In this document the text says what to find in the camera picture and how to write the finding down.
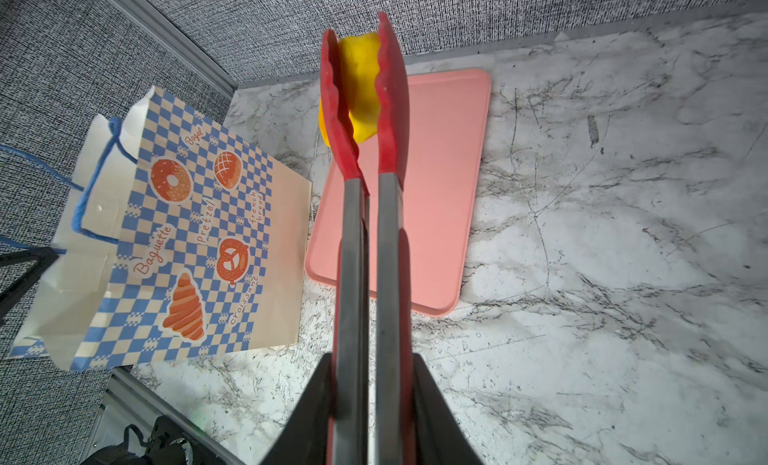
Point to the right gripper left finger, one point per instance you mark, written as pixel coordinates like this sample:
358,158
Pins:
304,439

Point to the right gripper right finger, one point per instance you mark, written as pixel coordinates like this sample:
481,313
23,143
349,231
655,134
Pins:
439,439

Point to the red kitchen tongs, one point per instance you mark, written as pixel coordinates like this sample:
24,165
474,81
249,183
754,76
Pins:
371,360

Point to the blue checkered paper bag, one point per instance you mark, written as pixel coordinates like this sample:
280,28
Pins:
179,239

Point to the orange oval bread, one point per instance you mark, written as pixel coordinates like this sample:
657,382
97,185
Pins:
360,67

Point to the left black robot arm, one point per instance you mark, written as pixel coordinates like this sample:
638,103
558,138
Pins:
134,448

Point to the pink plastic tray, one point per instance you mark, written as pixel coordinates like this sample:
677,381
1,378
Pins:
447,129

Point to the aluminium front rail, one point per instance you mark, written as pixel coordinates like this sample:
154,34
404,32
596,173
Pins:
128,401

